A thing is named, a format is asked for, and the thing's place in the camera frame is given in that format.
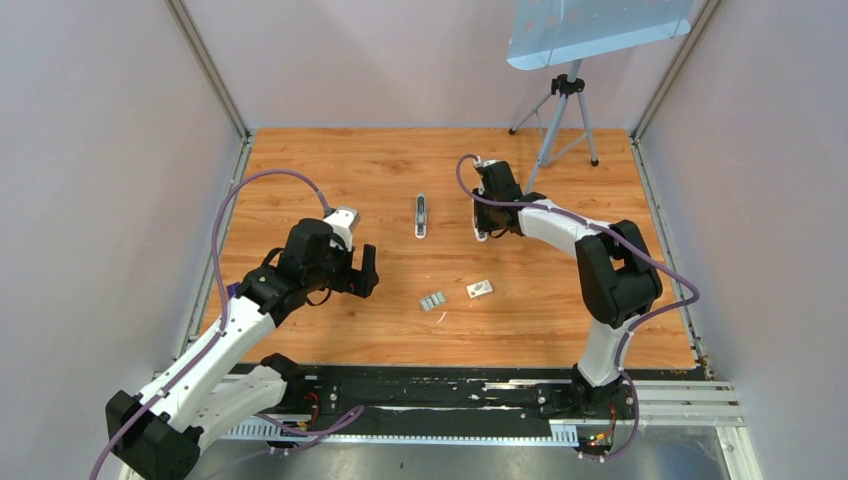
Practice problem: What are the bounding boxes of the white staple box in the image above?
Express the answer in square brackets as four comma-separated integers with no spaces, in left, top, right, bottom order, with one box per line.
[466,280,494,299]

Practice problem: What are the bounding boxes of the grey staple strips tray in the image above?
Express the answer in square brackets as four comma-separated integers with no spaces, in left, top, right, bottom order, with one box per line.
[419,291,447,312]

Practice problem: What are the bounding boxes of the grey white stapler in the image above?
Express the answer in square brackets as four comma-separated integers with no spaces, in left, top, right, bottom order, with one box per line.
[415,193,427,239]

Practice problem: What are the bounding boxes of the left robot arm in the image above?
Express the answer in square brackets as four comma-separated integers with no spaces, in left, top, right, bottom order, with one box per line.
[105,209,379,479]

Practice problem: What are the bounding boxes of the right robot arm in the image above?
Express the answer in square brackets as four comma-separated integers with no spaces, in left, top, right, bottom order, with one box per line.
[470,157,663,398]

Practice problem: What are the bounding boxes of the silver tripod stand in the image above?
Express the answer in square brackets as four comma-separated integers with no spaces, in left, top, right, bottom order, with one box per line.
[507,58,600,192]

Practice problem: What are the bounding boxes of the light blue perforated panel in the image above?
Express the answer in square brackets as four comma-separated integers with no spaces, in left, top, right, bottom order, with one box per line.
[507,0,694,71]

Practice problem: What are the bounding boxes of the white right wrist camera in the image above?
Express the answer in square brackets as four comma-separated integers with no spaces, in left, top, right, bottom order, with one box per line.
[474,159,498,170]

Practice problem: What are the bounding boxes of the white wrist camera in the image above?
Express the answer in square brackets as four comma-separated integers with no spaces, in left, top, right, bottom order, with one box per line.
[474,159,498,170]
[323,206,360,252]

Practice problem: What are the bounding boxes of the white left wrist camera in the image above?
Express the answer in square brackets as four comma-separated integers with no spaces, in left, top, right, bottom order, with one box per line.
[323,206,360,252]

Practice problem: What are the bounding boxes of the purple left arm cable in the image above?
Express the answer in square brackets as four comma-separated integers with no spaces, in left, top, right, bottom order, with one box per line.
[89,170,333,480]

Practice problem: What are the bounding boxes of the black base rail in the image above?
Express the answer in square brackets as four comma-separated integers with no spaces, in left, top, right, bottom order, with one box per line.
[211,360,651,458]

